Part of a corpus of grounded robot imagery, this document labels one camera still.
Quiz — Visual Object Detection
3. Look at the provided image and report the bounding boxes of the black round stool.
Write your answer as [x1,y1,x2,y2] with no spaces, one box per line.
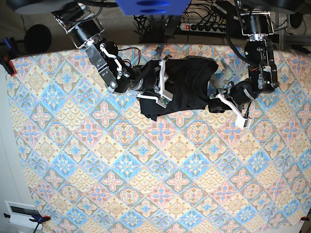
[24,24,52,54]

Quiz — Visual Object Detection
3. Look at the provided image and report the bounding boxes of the patterned tablecloth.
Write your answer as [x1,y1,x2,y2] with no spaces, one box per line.
[6,50,311,233]

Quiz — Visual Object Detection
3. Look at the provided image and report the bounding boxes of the black orange clamp left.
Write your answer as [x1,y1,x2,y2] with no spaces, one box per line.
[0,56,17,77]

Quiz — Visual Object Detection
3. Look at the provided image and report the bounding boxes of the orange clamp bottom right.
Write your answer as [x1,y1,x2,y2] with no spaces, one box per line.
[300,216,310,221]

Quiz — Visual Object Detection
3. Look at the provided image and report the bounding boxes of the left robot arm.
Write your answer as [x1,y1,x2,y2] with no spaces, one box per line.
[208,0,306,119]

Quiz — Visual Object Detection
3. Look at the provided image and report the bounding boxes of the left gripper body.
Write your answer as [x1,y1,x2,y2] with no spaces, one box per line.
[208,81,258,119]

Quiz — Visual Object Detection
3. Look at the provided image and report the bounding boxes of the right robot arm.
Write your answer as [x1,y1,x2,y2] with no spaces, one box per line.
[6,0,173,107]

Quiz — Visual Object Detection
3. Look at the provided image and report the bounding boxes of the white floor box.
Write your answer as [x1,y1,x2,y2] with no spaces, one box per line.
[4,200,39,229]

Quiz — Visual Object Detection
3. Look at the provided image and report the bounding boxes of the blue clamp bottom left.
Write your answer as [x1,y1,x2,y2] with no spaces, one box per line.
[3,213,51,224]

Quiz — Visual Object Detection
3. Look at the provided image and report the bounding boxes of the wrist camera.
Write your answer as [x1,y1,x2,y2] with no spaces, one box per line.
[156,94,173,108]
[235,116,252,129]

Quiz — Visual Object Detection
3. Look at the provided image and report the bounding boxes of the black t-shirt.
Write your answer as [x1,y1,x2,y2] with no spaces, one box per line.
[139,56,218,121]

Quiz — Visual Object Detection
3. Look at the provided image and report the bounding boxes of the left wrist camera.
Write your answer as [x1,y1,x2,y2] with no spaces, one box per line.
[235,116,252,129]

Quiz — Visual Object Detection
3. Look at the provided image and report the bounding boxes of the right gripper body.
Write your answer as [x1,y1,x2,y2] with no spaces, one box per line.
[136,55,172,101]

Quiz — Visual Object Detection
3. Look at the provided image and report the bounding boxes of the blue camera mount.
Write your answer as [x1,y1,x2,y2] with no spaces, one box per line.
[115,0,190,16]

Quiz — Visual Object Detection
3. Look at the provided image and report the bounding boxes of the blue clamp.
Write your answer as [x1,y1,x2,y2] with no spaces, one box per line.
[3,37,16,53]
[3,213,51,224]

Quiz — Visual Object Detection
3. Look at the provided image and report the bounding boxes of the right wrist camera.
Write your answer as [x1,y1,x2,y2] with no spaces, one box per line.
[156,94,173,108]

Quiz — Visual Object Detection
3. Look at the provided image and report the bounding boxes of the white power strip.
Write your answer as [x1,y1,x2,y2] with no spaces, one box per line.
[179,23,225,33]

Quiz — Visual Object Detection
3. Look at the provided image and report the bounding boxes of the blue clamp top left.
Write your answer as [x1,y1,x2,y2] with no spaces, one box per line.
[3,37,16,53]

